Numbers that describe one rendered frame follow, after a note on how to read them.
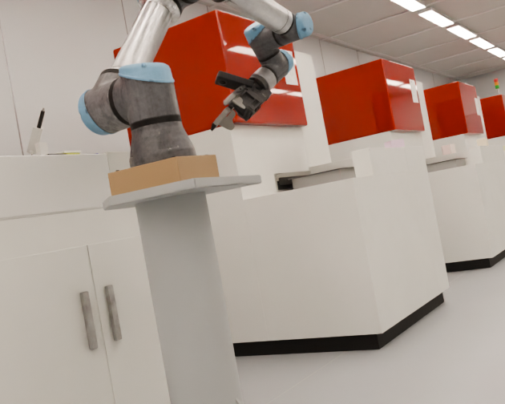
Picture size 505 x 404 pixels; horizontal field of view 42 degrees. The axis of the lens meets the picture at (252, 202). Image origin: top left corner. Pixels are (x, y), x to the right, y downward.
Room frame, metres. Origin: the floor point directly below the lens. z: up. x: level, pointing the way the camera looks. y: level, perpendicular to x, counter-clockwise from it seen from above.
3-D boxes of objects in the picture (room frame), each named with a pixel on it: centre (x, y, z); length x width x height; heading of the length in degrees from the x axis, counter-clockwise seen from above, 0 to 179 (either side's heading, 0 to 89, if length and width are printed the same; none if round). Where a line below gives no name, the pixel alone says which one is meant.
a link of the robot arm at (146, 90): (1.50, 0.19, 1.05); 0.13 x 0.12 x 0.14; 51
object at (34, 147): (1.95, 0.59, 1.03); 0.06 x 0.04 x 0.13; 58
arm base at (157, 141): (1.50, 0.18, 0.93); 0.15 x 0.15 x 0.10
